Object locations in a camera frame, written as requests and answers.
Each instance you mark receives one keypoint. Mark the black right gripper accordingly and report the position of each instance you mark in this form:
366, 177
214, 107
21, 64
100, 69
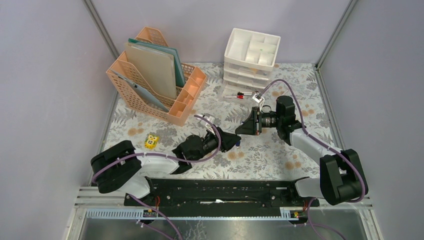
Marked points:
248, 126

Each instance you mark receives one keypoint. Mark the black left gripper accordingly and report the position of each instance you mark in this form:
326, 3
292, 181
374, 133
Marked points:
228, 140

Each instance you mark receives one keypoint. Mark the red cap whiteboard marker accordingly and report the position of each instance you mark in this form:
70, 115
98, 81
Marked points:
234, 97

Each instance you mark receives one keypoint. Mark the white plastic drawer unit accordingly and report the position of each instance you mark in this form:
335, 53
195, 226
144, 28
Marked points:
249, 61

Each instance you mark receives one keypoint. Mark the teal file folder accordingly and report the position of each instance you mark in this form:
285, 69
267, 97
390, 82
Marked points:
179, 73

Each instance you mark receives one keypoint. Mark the beige file folder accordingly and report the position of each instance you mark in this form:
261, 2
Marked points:
157, 68

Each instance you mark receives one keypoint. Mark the light blue clipboard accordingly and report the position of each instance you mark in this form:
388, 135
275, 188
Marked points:
142, 92

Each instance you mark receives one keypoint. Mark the black cap whiteboard marker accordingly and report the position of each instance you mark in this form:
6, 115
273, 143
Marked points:
242, 94

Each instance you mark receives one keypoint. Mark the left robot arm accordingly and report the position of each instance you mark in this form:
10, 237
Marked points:
121, 169

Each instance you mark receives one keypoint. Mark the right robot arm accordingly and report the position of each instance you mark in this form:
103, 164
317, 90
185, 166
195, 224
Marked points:
341, 177

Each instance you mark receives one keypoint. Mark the yellow owl eraser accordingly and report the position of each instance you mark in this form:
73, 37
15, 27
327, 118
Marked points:
151, 141

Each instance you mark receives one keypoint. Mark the orange plastic file organizer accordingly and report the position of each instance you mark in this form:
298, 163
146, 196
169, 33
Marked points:
179, 108

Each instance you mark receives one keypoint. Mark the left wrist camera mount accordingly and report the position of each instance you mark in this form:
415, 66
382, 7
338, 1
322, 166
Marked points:
206, 120

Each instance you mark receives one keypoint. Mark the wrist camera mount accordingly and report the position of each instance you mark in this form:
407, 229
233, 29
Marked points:
206, 120
259, 100

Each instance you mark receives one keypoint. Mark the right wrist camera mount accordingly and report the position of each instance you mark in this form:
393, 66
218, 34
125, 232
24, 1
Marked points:
259, 100

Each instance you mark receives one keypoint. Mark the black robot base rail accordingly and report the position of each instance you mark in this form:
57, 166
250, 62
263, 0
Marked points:
218, 198

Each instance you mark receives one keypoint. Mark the right aluminium frame post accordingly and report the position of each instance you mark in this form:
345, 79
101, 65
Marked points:
345, 16

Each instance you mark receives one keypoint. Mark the aluminium frame post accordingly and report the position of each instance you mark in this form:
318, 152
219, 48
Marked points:
345, 16
101, 27

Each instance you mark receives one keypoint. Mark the left aluminium frame post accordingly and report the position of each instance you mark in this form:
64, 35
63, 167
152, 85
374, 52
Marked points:
101, 27

